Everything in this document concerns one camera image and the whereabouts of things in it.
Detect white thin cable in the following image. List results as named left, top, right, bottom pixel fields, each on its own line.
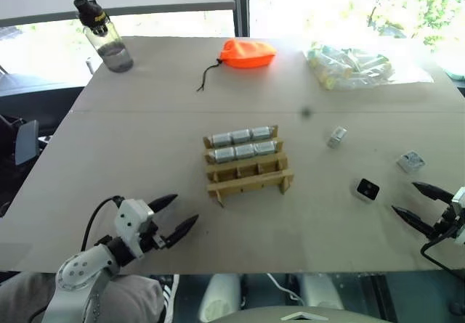
left=266, top=272, right=303, bottom=306

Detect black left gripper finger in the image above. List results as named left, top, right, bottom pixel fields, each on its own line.
left=164, top=213, right=201, bottom=249
left=147, top=193, right=179, bottom=214

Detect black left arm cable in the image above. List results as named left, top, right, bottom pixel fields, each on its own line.
left=80, top=195, right=123, bottom=252

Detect clear plastic bag of packets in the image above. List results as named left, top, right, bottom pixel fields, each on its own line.
left=303, top=42, right=435, bottom=92

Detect wooden battery rack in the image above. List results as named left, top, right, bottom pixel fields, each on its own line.
left=202, top=124, right=295, bottom=208

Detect white rounded robot leg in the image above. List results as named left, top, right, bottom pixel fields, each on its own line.
left=199, top=273, right=243, bottom=323
left=300, top=273, right=344, bottom=311

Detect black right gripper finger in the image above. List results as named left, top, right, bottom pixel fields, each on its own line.
left=391, top=205, right=437, bottom=238
left=411, top=181, right=455, bottom=204

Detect black sneaker with white stripes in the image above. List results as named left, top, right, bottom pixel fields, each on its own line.
left=150, top=273, right=181, bottom=323

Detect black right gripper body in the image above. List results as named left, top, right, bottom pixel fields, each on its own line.
left=433, top=203, right=460, bottom=238

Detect clear water bottle black cap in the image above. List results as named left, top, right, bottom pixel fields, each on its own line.
left=73, top=0, right=135, bottom=74

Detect orange drawstring pouch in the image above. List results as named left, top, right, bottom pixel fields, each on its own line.
left=195, top=38, right=278, bottom=93

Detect pale green object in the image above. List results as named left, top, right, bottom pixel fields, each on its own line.
left=444, top=66, right=465, bottom=81

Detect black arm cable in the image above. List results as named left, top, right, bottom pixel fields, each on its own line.
left=80, top=195, right=123, bottom=252
left=420, top=233, right=465, bottom=277

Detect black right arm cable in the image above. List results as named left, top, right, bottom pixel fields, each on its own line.
left=420, top=233, right=465, bottom=277

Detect dark window frame post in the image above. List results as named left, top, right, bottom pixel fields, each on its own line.
left=232, top=0, right=252, bottom=38

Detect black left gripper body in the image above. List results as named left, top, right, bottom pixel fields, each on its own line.
left=139, top=218, right=172, bottom=255

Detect grey rounded robot torso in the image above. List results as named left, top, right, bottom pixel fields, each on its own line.
left=231, top=303, right=368, bottom=323

